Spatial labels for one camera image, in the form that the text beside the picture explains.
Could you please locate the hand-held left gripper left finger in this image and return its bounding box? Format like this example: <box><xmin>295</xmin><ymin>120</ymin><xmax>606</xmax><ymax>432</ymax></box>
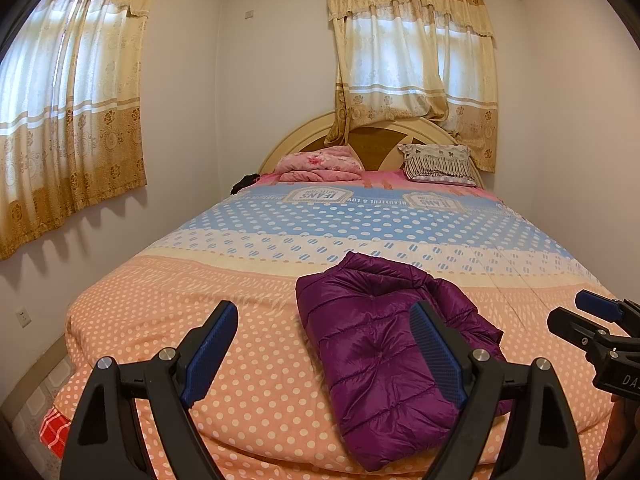
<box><xmin>60</xmin><ymin>300</ymin><xmax>239</xmax><ymax>480</ymax></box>

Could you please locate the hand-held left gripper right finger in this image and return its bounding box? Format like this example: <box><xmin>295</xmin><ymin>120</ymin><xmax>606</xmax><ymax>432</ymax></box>
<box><xmin>409</xmin><ymin>301</ymin><xmax>586</xmax><ymax>480</ymax></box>

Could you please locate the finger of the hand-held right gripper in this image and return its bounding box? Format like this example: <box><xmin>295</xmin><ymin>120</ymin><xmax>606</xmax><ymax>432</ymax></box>
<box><xmin>547</xmin><ymin>307</ymin><xmax>614</xmax><ymax>349</ymax></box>
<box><xmin>575</xmin><ymin>290</ymin><xmax>629</xmax><ymax>323</ymax></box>

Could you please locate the purple puffer jacket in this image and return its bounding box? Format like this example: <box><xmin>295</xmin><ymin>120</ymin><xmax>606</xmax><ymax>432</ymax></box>
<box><xmin>295</xmin><ymin>252</ymin><xmax>514</xmax><ymax>472</ymax></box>

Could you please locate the person's right hand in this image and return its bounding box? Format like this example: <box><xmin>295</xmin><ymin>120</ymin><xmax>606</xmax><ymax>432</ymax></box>
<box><xmin>597</xmin><ymin>395</ymin><xmax>640</xmax><ymax>480</ymax></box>

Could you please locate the polka dot bedsheet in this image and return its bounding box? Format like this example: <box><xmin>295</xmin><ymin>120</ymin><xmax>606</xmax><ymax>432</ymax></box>
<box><xmin>52</xmin><ymin>170</ymin><xmax>640</xmax><ymax>480</ymax></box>

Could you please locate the dark cloth beside bed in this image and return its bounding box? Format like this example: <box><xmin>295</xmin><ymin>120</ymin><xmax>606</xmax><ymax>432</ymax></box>
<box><xmin>231</xmin><ymin>173</ymin><xmax>261</xmax><ymax>196</ymax></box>

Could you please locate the red checked under sheet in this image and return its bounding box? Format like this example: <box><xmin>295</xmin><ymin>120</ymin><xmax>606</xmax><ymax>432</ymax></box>
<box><xmin>37</xmin><ymin>407</ymin><xmax>69</xmax><ymax>461</ymax></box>

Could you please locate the grey patterned pillow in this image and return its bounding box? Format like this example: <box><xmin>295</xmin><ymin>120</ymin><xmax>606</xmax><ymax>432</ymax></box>
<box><xmin>397</xmin><ymin>143</ymin><xmax>479</xmax><ymax>187</ymax></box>

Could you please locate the cream wooden bed headboard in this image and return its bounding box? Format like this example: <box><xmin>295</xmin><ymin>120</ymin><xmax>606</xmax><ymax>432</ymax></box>
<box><xmin>258</xmin><ymin>110</ymin><xmax>486</xmax><ymax>187</ymax></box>

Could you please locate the pink folded blanket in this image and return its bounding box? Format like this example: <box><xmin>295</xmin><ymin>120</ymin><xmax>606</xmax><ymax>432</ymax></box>
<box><xmin>276</xmin><ymin>146</ymin><xmax>366</xmax><ymax>183</ymax></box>

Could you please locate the beige floral window curtain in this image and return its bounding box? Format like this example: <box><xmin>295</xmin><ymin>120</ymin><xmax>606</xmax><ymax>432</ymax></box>
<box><xmin>325</xmin><ymin>0</ymin><xmax>500</xmax><ymax>174</ymax></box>
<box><xmin>0</xmin><ymin>0</ymin><xmax>162</xmax><ymax>262</ymax></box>

